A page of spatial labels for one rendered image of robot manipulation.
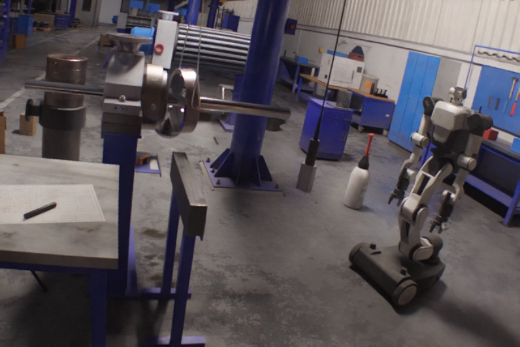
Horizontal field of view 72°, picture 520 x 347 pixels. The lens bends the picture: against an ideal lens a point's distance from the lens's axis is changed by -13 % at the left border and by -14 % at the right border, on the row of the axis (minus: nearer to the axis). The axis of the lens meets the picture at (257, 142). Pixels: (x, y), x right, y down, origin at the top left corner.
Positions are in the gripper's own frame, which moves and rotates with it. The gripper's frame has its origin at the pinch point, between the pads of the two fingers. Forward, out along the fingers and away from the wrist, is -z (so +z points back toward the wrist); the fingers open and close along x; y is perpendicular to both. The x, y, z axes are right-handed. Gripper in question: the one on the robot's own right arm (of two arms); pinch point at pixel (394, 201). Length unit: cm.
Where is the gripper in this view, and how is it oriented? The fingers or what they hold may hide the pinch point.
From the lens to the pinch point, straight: 310.8
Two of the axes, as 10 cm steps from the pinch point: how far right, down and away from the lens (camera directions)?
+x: -8.4, -2.4, -4.9
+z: 3.6, -9.2, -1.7
